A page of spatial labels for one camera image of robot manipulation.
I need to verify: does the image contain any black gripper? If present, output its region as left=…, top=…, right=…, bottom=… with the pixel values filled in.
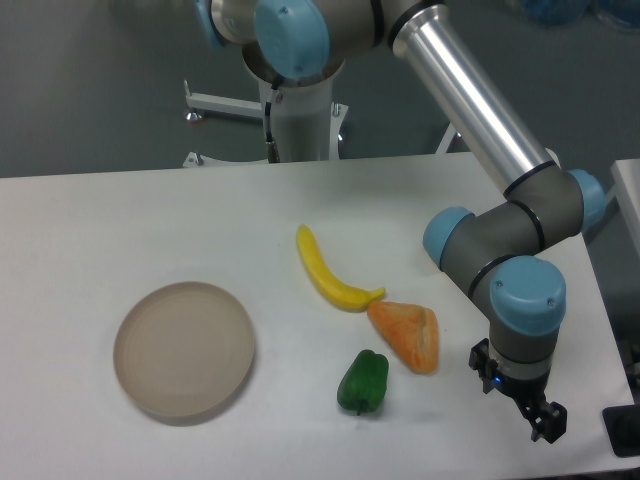
left=468, top=338, right=568, bottom=444

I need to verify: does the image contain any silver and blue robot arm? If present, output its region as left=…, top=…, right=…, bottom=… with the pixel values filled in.
left=195, top=1, right=605, bottom=442

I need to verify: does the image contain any orange pepper slice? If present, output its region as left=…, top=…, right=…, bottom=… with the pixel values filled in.
left=367, top=301, right=439, bottom=374

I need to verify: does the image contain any green bell pepper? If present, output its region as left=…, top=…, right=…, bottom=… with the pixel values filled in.
left=336, top=350, right=389, bottom=415

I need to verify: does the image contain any long yellow pepper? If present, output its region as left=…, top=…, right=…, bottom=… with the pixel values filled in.
left=295, top=224, right=386, bottom=312

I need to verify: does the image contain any black device at right edge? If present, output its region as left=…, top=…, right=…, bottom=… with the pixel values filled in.
left=602, top=404, right=639, bottom=458

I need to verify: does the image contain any white table at right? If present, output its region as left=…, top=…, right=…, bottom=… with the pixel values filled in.
left=611, top=159, right=639, bottom=223

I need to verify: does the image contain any beige round plate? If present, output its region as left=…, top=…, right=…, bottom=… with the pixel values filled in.
left=113, top=282, right=256, bottom=425

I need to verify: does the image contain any blue object top right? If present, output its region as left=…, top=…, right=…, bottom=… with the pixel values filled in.
left=512, top=0, right=639, bottom=33

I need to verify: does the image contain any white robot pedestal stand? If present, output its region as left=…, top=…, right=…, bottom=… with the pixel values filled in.
left=181, top=52, right=350, bottom=169

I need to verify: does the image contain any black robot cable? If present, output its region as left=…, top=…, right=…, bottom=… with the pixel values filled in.
left=264, top=74, right=284, bottom=165

